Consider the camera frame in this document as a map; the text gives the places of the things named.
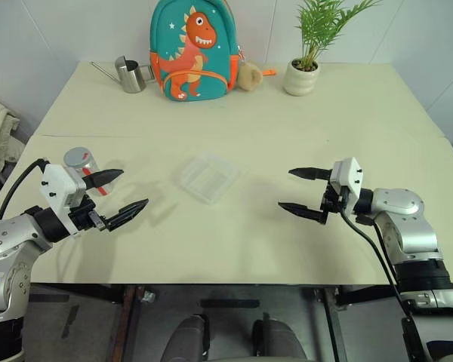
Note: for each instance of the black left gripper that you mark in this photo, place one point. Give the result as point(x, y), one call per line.
point(84, 218)

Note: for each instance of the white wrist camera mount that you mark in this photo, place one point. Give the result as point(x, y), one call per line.
point(348, 177)
point(58, 184)

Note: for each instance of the clear plastic jar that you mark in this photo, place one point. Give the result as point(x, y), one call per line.
point(84, 166)

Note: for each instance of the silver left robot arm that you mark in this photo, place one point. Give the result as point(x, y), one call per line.
point(7, 241)

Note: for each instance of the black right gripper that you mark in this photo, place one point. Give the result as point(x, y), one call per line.
point(333, 201)

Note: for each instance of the white ribbed plant pot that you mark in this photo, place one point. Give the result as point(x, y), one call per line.
point(301, 79)

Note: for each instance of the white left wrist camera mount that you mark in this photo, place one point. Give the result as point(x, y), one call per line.
point(58, 184)

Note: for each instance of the teal dinosaur backpack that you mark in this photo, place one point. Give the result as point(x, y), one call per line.
point(194, 53)

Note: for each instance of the black table frame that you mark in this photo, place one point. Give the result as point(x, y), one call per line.
point(226, 298)

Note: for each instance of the green potted plant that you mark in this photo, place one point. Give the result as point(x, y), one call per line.
point(324, 26)

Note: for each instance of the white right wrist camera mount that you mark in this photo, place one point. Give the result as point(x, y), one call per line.
point(348, 177)

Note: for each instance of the silver metal watering can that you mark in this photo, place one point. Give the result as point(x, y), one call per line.
point(130, 75)

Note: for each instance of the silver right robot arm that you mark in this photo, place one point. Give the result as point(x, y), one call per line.
point(411, 241)

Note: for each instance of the clear plastic container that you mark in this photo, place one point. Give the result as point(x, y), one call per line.
point(208, 177)

